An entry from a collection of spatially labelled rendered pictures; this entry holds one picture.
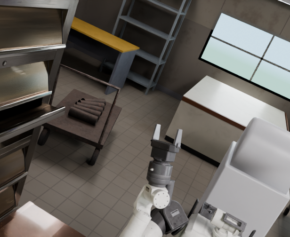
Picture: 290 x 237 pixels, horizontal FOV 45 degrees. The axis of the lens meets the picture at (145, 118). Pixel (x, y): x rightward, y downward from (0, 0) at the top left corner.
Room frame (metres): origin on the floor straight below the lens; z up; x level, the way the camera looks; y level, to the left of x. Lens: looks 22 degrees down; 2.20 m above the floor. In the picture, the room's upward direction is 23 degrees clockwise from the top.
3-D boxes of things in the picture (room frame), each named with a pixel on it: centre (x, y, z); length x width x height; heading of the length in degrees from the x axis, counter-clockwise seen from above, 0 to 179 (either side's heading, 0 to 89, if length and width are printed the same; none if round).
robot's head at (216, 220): (1.19, -0.45, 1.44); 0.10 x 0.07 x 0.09; 78
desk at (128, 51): (6.28, 1.46, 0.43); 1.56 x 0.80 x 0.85; 78
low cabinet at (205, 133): (5.74, -1.41, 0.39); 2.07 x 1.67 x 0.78; 168
